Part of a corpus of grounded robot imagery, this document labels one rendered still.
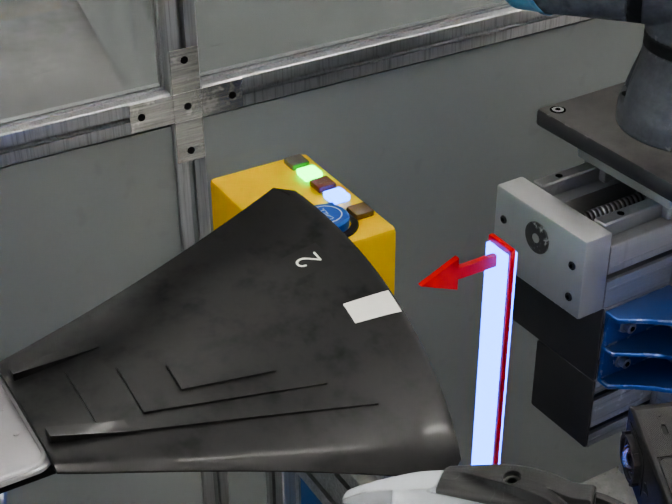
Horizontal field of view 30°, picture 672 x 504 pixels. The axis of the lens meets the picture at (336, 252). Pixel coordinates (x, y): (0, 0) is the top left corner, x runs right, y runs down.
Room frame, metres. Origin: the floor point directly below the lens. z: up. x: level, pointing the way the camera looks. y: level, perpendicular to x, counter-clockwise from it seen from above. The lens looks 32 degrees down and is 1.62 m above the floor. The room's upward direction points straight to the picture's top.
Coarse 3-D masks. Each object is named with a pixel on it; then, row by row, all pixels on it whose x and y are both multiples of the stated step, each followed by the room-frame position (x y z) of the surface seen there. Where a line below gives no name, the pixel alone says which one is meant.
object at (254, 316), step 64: (192, 256) 0.65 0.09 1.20; (256, 256) 0.65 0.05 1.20; (128, 320) 0.60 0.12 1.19; (192, 320) 0.60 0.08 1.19; (256, 320) 0.60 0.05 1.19; (320, 320) 0.60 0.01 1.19; (384, 320) 0.61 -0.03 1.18; (64, 384) 0.54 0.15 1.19; (128, 384) 0.54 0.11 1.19; (192, 384) 0.54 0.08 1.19; (256, 384) 0.55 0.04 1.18; (320, 384) 0.55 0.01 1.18; (384, 384) 0.56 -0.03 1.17; (64, 448) 0.49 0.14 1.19; (128, 448) 0.50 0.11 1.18; (192, 448) 0.50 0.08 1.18; (256, 448) 0.51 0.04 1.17; (320, 448) 0.51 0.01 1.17; (384, 448) 0.52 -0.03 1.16; (448, 448) 0.53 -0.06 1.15
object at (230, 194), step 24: (264, 168) 1.00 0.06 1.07; (288, 168) 1.00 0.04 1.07; (216, 192) 0.97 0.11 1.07; (240, 192) 0.96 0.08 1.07; (264, 192) 0.96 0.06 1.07; (312, 192) 0.96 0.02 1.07; (216, 216) 0.98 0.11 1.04; (360, 240) 0.88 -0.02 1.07; (384, 240) 0.89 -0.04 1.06; (384, 264) 0.89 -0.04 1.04
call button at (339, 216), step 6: (318, 204) 0.92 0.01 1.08; (324, 204) 0.92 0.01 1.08; (330, 204) 0.92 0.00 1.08; (324, 210) 0.91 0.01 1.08; (330, 210) 0.91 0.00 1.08; (336, 210) 0.91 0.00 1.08; (342, 210) 0.91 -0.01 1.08; (330, 216) 0.90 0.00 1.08; (336, 216) 0.90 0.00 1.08; (342, 216) 0.90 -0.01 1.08; (348, 216) 0.90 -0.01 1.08; (336, 222) 0.89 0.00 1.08; (342, 222) 0.89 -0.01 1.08; (348, 222) 0.90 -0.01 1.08; (342, 228) 0.89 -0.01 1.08
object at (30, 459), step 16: (0, 384) 0.55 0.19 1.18; (0, 400) 0.54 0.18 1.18; (0, 416) 0.52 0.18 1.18; (16, 416) 0.52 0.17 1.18; (0, 432) 0.51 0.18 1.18; (16, 432) 0.51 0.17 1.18; (32, 432) 0.51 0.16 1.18; (0, 448) 0.50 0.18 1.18; (16, 448) 0.50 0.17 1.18; (32, 448) 0.50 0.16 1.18; (0, 464) 0.48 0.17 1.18; (16, 464) 0.48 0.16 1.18; (32, 464) 0.48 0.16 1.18; (48, 464) 0.49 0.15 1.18; (0, 480) 0.47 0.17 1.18; (16, 480) 0.47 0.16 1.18
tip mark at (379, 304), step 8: (368, 296) 0.62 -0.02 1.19; (376, 296) 0.63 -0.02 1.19; (384, 296) 0.63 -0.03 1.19; (344, 304) 0.62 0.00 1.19; (352, 304) 0.62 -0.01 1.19; (360, 304) 0.62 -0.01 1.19; (368, 304) 0.62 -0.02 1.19; (376, 304) 0.62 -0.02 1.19; (384, 304) 0.62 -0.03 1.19; (392, 304) 0.62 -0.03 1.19; (352, 312) 0.61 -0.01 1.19; (360, 312) 0.61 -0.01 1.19; (368, 312) 0.61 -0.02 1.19; (376, 312) 0.61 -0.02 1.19; (384, 312) 0.61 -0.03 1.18; (392, 312) 0.62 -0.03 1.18; (360, 320) 0.61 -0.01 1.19
